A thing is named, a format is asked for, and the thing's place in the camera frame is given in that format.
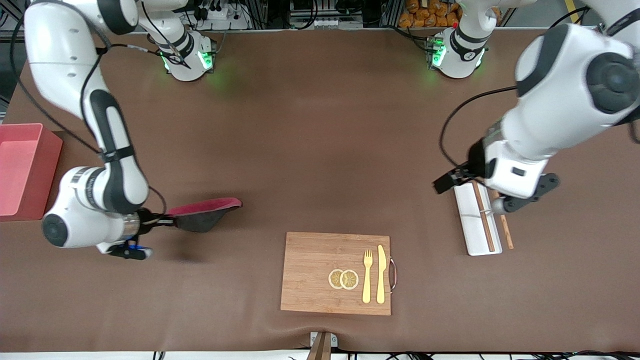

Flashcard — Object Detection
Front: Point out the red and grey cloth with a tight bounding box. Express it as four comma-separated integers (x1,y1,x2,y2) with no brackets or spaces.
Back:
167,197,244,234

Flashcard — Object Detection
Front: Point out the white rectangular tray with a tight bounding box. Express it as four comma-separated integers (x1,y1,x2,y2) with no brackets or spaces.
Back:
454,181,503,257

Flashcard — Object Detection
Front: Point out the yellow knife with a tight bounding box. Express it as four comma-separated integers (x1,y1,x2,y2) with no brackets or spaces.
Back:
376,244,387,305

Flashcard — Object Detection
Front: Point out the yellow fork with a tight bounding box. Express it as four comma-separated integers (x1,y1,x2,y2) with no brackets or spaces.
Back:
362,249,374,304

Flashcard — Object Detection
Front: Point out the pink plastic bin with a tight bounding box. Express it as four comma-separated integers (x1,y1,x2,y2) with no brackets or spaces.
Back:
0,123,64,222

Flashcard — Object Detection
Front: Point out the bag of orange bread rolls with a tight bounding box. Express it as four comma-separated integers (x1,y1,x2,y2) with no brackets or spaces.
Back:
398,0,463,29

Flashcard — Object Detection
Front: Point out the wooden cutting board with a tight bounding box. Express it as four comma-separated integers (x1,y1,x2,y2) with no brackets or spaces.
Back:
280,231,398,317

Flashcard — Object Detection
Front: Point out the brown wooden bar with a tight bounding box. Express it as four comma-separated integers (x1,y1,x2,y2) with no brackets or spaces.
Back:
306,333,332,360

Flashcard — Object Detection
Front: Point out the white connector block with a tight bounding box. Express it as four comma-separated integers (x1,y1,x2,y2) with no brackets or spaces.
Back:
310,17,352,30

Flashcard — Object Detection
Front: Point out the white power strip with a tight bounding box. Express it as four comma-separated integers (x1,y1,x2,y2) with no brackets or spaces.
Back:
197,0,252,31

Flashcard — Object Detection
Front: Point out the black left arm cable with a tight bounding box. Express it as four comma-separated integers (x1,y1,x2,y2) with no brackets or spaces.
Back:
439,86,518,170

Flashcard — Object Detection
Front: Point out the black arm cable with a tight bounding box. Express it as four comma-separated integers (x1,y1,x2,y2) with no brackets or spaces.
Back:
439,86,518,170
9,0,168,221

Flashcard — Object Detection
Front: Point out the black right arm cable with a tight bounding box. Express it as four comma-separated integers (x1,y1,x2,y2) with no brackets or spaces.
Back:
9,0,168,221

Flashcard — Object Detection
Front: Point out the metal table bracket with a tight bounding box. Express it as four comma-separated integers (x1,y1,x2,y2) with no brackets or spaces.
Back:
310,331,339,349

